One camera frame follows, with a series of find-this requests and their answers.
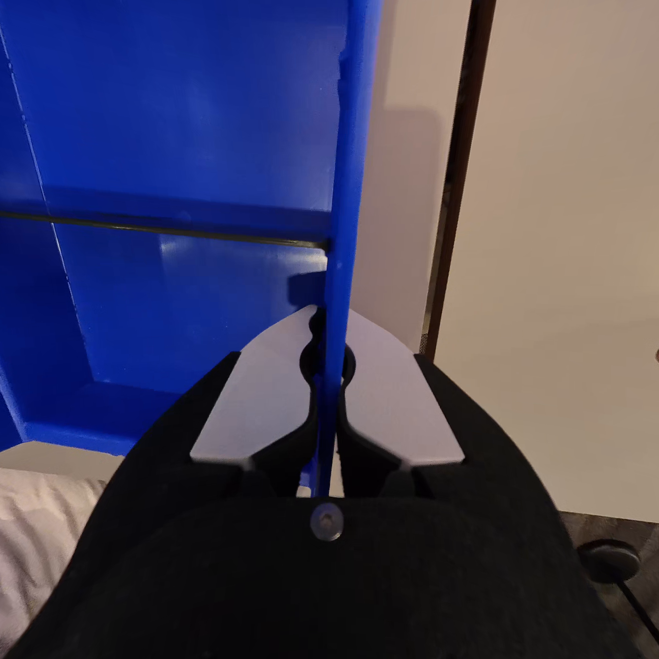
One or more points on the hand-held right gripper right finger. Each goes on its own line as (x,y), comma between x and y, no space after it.
(396,401)

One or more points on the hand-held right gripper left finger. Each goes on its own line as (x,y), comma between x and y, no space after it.
(257,401)

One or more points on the blue plastic bin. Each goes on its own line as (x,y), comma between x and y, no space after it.
(180,103)

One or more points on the black bin divider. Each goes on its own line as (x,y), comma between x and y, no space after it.
(154,228)

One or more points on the person's white shirt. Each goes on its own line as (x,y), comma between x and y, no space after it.
(41,530)

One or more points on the black round floor disc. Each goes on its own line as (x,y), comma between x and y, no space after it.
(610,561)

